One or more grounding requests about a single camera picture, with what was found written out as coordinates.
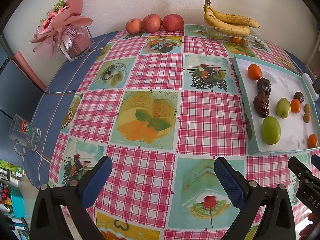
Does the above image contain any green fruit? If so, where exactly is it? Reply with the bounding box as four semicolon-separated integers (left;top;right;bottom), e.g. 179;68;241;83
209;29;224;40

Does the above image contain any pink flower bouquet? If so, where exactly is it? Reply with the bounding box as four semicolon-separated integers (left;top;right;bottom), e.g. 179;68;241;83
29;0;93;60

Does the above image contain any teal plastic box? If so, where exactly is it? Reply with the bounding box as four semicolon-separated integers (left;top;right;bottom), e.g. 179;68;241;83
10;190;27;218

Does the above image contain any glass mug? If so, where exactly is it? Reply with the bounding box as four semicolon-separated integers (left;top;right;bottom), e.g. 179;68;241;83
9;114;42;157

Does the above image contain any person's right hand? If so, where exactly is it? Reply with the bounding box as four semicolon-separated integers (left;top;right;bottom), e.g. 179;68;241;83
299;212;317;238

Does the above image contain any clear glass vase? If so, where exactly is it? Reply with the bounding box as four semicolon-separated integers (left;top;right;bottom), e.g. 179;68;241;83
59;26;95;61

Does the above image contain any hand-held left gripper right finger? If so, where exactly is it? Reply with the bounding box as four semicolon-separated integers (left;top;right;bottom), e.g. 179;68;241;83
214;157;297;240

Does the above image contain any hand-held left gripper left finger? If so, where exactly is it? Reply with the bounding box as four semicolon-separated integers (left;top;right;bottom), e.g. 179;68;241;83
30;155;113;240

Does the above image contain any yellow banana bunch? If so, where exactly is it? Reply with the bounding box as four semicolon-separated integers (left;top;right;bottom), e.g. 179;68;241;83
203;0;260;34

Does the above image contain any green guava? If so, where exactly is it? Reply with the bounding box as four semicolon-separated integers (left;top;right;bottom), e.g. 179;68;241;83
262;116;281;145
276;98;291;119

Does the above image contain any red apple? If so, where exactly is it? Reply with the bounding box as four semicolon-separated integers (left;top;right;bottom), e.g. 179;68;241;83
162;13;184;32
142;14;162;33
125;18;143;34

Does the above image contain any pink checked printed tablecloth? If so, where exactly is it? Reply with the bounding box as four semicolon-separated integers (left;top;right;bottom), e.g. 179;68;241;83
49;24;320;240

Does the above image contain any white tray with teal rim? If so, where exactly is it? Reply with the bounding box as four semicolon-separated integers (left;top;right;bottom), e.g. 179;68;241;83
232;54;320;155

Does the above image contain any clear plastic container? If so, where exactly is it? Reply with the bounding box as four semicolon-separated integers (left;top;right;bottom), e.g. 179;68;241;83
204;21;258;47

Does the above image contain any white power strip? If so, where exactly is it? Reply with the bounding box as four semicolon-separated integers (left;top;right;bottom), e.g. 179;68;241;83
301;73;316;98

